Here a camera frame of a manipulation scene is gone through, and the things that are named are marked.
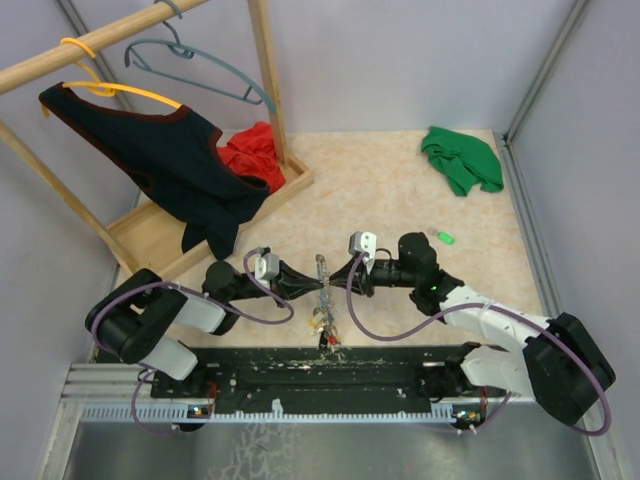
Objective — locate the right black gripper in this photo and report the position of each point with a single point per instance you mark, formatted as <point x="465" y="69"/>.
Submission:
<point x="363" y="283"/>

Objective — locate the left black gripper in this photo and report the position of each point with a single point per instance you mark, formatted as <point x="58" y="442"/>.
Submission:
<point x="291" y="284"/>

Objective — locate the bunch of tagged keys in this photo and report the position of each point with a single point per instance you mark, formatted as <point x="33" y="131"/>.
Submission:
<point x="322" y="324"/>

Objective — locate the green tagged key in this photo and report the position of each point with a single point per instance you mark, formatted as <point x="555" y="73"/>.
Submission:
<point x="442" y="236"/>

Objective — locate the large keyring with blue handle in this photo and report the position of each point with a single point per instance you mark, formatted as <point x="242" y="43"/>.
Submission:
<point x="325" y="302"/>

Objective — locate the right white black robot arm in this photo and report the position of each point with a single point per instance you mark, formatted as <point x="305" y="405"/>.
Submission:
<point x="553" y="360"/>

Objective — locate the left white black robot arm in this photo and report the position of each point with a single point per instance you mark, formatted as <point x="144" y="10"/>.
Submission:
<point x="132" y="322"/>

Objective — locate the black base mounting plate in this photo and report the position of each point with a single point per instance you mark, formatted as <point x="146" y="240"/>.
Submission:
<point x="448" y="357"/>

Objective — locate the red crumpled cloth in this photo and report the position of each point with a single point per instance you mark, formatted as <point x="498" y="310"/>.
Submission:
<point x="252" y="152"/>

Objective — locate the wooden clothes rack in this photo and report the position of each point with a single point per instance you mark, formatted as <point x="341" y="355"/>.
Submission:
<point x="147" y="236"/>

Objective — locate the green crumpled cloth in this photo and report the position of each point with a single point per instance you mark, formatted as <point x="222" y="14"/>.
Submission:
<point x="464" y="160"/>

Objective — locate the dark navy tank top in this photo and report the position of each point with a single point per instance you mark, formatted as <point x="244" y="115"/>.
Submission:
<point x="174" y="160"/>

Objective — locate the grey-blue plastic hanger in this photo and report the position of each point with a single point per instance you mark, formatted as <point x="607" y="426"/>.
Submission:
<point x="175" y="60"/>

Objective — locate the yellow plastic hanger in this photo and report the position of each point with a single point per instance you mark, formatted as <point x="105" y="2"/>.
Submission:
<point x="101" y="88"/>

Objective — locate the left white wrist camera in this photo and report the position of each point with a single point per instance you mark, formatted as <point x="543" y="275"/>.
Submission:
<point x="266" y="267"/>

